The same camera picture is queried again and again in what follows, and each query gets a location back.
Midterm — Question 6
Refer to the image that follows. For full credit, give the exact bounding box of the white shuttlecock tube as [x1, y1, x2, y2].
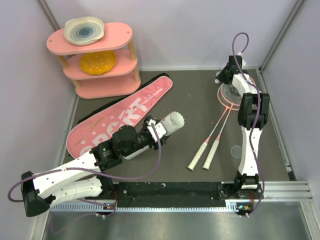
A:
[123, 114, 181, 160]

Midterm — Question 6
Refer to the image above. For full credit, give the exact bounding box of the clear round tube lid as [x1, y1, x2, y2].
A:
[230, 145, 243, 159]

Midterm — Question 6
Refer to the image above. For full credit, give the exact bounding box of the white shuttlecock with black band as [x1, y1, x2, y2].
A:
[169, 111, 185, 129]

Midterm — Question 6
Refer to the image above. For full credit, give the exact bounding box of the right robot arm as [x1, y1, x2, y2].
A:
[216, 55, 270, 198]

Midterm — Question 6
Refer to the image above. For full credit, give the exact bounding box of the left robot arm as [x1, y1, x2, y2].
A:
[20, 115, 182, 217]

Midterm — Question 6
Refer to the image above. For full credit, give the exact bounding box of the pink badminton racket upper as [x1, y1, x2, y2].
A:
[202, 84, 242, 170]

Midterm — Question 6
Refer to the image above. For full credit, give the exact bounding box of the pink badminton racket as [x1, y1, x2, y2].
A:
[187, 82, 245, 172]
[202, 84, 242, 170]

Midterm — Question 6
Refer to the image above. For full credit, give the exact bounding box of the pink badminton racket lower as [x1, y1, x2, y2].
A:
[187, 82, 245, 172]

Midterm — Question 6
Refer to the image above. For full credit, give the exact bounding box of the pink racket bag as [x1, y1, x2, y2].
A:
[66, 73, 173, 159]

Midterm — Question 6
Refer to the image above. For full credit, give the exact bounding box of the pink three-tier wooden shelf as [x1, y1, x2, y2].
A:
[46, 16, 141, 99]

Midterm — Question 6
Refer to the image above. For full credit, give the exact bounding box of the yellow dotted plate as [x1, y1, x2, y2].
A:
[79, 50, 117, 75]

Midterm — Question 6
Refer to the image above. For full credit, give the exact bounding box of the white blue ceramic bowl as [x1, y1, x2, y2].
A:
[63, 16, 105, 46]

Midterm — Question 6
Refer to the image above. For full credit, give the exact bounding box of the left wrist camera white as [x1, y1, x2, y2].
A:
[147, 119, 167, 142]

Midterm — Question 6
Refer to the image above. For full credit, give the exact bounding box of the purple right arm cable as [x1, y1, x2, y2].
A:
[232, 32, 265, 216]

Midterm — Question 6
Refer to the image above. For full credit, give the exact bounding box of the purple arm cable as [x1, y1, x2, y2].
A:
[7, 123, 163, 202]
[232, 32, 265, 216]

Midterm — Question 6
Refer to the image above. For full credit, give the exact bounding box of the grey slotted cable duct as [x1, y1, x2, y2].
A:
[51, 201, 241, 213]

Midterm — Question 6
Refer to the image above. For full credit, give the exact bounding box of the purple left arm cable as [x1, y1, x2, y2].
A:
[7, 123, 163, 202]

